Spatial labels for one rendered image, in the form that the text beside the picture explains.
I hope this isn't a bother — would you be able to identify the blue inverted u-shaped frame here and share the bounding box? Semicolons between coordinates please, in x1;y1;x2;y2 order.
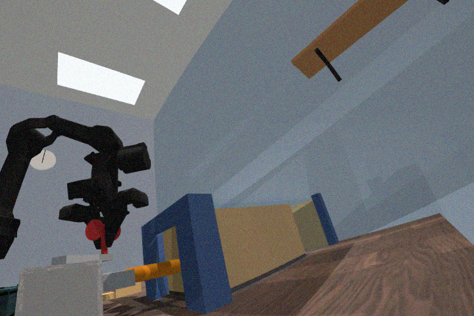
141;194;219;313

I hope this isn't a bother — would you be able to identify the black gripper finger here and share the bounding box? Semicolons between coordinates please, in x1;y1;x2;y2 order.
101;207;130;248
76;214;105;250

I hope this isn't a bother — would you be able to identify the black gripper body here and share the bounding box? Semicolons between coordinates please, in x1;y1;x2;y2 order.
59;171;149;223

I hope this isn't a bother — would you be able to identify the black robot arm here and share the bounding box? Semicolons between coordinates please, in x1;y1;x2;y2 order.
0;115;151;259

